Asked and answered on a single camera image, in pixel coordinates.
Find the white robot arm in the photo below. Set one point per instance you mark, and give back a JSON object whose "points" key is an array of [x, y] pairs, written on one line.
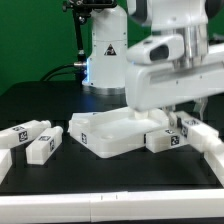
{"points": [[175, 64]]}

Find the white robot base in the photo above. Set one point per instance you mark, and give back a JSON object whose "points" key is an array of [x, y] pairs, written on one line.
{"points": [[106, 65]]}

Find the white desk tabletop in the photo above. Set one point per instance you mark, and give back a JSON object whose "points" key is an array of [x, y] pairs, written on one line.
{"points": [[115, 132]]}

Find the black camera stand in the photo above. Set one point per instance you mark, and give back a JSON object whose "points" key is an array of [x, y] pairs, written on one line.
{"points": [[81, 12]]}

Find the white front rail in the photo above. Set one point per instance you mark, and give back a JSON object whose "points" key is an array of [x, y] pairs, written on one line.
{"points": [[115, 206]]}

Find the white block left edge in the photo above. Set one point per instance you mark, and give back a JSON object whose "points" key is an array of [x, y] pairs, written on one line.
{"points": [[5, 163]]}

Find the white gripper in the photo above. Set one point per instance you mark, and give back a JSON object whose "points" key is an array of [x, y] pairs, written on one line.
{"points": [[160, 85]]}

